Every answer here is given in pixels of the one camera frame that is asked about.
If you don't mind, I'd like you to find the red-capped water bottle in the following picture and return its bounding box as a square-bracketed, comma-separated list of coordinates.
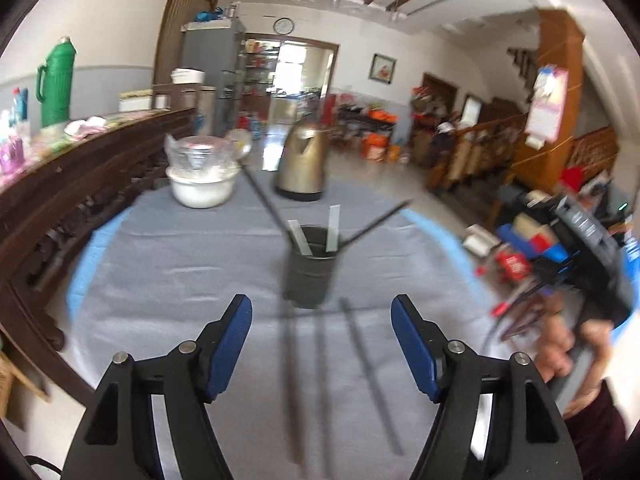
[11, 87, 30, 126]

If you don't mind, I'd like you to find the dark wooden chair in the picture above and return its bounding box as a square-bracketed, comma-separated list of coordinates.
[151, 82, 201, 111]

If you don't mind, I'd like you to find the framed wall picture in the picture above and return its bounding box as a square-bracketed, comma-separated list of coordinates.
[369, 53, 398, 84]

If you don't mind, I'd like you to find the brown curtained door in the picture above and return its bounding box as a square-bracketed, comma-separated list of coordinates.
[152, 0, 221, 86]

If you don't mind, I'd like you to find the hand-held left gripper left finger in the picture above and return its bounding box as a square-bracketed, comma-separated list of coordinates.
[61, 294, 253, 480]

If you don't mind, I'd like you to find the pink wall calendar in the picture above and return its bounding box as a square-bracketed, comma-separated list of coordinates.
[522, 64, 570, 150]

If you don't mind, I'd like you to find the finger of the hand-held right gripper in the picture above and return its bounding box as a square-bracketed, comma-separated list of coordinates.
[492, 260, 576, 333]
[500, 185, 563, 248]

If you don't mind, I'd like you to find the green thermos jug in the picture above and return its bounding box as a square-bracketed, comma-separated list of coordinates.
[36, 36, 77, 128]

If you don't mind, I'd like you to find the person's right hand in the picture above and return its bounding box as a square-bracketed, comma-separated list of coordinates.
[535, 305, 618, 413]

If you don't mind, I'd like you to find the wooden stair railing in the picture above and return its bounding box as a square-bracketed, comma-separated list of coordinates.
[425, 112, 531, 196]

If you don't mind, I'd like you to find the white basin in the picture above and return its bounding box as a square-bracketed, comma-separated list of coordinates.
[165, 165, 242, 209]

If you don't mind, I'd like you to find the white rice cooker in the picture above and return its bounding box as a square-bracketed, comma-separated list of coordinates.
[171, 67, 206, 85]

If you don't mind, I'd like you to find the grey tablecloth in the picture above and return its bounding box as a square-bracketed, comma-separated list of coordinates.
[65, 177, 501, 480]

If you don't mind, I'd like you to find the small electric fan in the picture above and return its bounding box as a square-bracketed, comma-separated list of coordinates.
[227, 129, 253, 158]

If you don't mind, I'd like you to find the brown wooden door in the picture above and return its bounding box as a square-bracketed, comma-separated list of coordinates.
[420, 72, 458, 111]

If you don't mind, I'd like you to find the white cabinet box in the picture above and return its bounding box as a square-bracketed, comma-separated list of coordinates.
[118, 89, 153, 112]

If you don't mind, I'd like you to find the purple cup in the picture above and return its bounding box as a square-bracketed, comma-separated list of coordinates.
[0, 137, 26, 173]

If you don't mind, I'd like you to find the white printed freezer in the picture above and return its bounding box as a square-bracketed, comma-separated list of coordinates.
[195, 85, 218, 136]

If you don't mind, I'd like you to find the red child chair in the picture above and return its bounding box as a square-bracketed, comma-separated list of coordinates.
[475, 247, 541, 318]

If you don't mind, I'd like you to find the white step stool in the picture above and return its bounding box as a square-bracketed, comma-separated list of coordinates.
[460, 224, 501, 258]

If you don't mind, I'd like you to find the glass display cabinet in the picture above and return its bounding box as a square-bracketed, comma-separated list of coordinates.
[239, 37, 281, 121]

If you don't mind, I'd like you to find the bronze electric kettle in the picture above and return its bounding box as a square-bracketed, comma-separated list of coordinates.
[274, 121, 332, 202]

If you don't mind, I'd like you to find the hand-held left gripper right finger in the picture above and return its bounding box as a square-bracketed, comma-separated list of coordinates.
[390, 294, 586, 480]

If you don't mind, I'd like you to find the white crumpled cloth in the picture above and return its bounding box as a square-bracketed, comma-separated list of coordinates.
[64, 116, 108, 141]

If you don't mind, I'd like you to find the dark wooden side table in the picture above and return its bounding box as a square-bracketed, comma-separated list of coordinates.
[336, 105, 401, 151]

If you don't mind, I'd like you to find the dark utensil holder cup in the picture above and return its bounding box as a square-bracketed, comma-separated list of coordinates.
[280, 225, 343, 310]

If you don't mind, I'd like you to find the blue tablecloth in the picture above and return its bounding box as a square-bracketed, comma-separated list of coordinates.
[65, 207, 501, 321]

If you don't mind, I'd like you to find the person's right forearm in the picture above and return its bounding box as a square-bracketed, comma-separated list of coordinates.
[562, 380, 633, 480]

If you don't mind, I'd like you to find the silver refrigerator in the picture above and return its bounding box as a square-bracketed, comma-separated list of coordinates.
[180, 17, 247, 136]

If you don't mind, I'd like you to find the plastic-wrapped steel bowl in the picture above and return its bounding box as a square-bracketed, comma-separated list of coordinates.
[164, 134, 241, 176]

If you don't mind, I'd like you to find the carved wooden sideboard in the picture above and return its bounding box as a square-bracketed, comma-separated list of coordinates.
[0, 106, 198, 401]

